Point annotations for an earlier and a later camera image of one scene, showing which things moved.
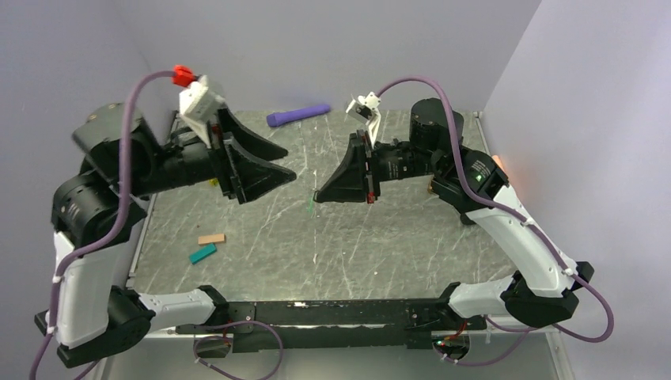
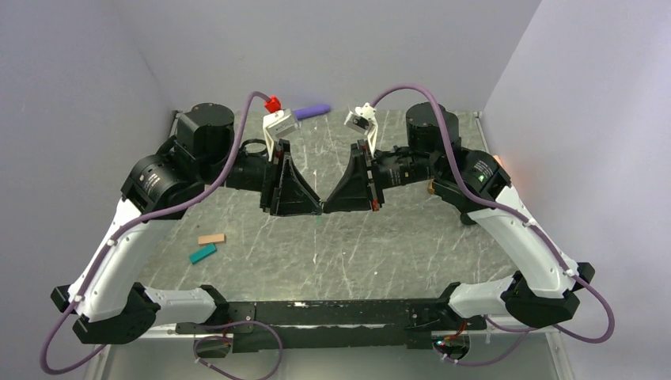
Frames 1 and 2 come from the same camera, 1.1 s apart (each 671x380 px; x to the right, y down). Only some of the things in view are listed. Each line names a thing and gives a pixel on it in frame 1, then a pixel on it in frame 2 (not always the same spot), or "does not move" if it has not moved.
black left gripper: x=233 y=146 -> x=284 y=191
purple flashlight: x=278 y=118 does not move
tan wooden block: x=211 y=238 does not move
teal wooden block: x=197 y=256 does not move
